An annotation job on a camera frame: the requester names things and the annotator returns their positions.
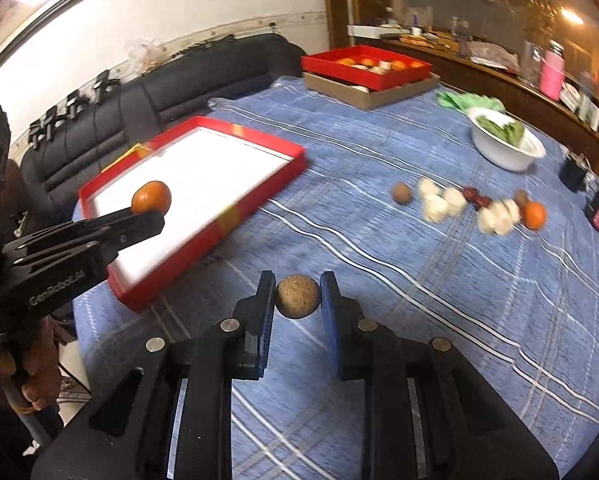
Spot white bowl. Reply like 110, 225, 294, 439
467, 107, 547, 172

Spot black cup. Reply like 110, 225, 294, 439
559, 153, 589, 193

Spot red jujube date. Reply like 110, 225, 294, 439
462, 186, 493, 210

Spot blue plaid tablecloth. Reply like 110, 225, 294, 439
74, 78, 599, 472

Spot black leather sofa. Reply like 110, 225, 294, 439
20, 34, 305, 233

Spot red tray white bottom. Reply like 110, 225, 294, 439
79, 116, 308, 312

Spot left hand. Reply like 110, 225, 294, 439
0, 316, 62, 411

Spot orange tangerine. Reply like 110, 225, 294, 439
522, 200, 548, 231
131, 181, 171, 216

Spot brown longan on table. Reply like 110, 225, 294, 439
392, 181, 413, 205

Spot brown round longan fruit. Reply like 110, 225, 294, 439
275, 274, 321, 320

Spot green leaves in bowl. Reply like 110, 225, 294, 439
476, 115, 525, 148

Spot pink thermos bottle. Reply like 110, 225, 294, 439
539, 40, 565, 101

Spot wooden sideboard counter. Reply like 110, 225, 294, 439
355, 36, 599, 176

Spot white fruit piece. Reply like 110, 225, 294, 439
422, 194, 448, 223
477, 198, 521, 236
418, 178, 441, 198
443, 188, 467, 218

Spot red box with fruits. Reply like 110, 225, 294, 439
301, 44, 432, 91

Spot green cloth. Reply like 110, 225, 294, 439
436, 91, 505, 115

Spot orange tangerine on table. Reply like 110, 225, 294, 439
522, 200, 548, 231

